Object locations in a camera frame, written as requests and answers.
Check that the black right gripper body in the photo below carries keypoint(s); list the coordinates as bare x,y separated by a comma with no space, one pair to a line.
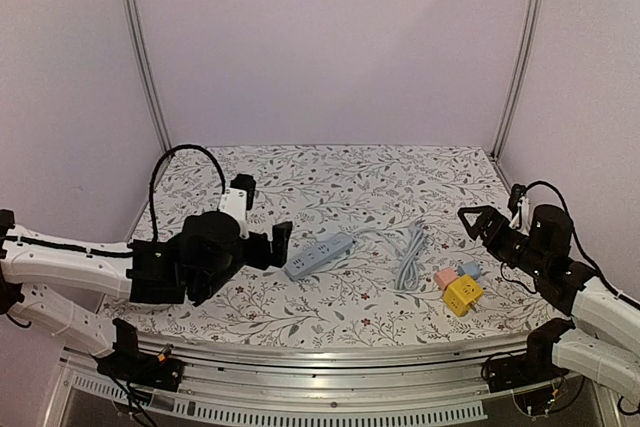
500,232

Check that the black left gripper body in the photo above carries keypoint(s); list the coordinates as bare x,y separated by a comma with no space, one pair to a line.
260,259

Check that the light blue power strip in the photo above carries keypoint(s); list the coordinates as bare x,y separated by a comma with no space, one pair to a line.
320,254

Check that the pink cube plug adapter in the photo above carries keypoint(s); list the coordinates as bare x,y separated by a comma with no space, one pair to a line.
445,277

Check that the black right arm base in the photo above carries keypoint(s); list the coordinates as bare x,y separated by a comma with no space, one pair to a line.
506,371

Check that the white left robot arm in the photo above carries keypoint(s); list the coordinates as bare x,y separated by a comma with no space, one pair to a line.
31,263

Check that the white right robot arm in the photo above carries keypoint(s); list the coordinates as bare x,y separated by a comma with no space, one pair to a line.
597,333

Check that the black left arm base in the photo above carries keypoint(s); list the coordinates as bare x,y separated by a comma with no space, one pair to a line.
127,362

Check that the blue cube plug adapter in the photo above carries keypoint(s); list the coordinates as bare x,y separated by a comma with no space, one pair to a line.
471,269

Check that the yellow cube plug adapter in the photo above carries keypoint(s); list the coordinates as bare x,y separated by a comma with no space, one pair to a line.
462,294

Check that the floral patterned table mat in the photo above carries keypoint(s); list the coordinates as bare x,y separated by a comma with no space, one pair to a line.
400,204

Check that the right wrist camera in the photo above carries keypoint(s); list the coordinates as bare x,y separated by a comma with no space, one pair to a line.
519,206

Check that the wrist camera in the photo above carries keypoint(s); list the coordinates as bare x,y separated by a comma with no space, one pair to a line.
519,206
238,199

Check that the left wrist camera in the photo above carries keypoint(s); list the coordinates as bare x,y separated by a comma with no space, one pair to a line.
238,199

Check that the aluminium front rail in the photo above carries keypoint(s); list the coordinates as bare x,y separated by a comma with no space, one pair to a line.
437,384

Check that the right aluminium frame post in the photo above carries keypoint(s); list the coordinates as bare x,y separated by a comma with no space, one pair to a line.
518,77

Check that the aluminium frame post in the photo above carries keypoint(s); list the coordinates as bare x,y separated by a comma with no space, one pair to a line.
518,77
146,75

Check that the left aluminium frame post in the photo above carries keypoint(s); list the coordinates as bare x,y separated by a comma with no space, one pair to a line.
146,75

